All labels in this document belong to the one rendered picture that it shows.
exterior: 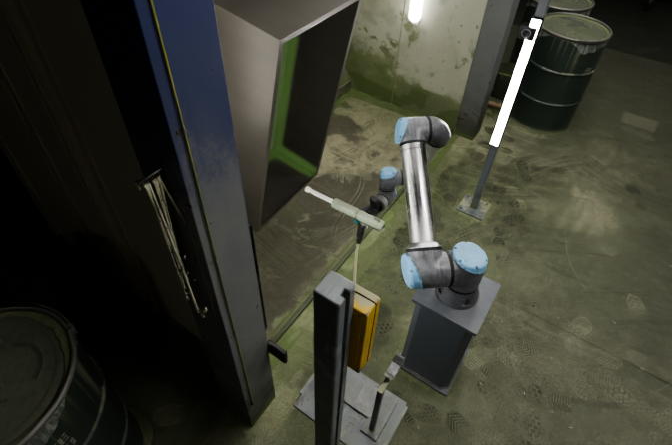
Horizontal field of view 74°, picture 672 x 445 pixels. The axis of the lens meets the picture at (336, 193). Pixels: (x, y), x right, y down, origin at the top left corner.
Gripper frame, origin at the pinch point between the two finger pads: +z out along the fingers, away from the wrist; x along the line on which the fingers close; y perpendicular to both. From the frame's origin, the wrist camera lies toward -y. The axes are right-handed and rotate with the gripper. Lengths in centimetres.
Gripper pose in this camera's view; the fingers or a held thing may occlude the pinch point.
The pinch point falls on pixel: (361, 221)
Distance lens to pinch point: 233.8
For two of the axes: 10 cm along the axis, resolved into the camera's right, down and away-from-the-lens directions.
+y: -1.2, 7.8, 6.2
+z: -5.1, 4.9, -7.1
